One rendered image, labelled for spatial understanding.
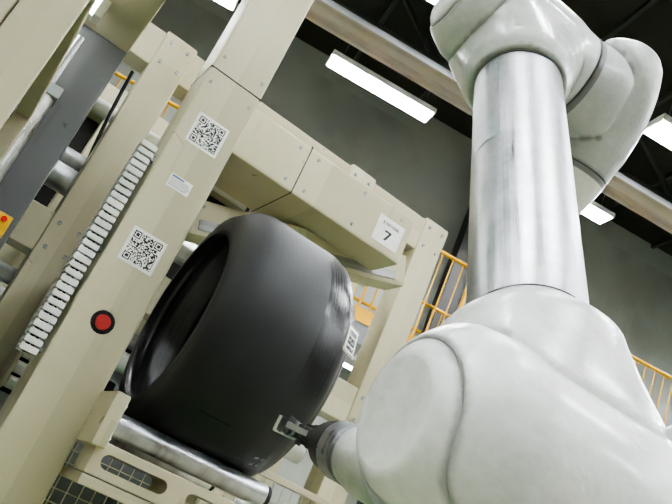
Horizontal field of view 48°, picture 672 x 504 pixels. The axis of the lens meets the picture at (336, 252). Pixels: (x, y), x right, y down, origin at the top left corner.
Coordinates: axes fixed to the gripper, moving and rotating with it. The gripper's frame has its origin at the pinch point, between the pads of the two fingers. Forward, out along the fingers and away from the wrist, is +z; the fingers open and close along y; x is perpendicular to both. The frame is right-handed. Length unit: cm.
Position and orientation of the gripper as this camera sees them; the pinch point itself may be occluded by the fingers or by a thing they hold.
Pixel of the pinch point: (286, 427)
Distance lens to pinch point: 135.2
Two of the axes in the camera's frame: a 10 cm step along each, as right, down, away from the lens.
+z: -4.5, 0.4, 8.9
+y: -7.8, -5.1, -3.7
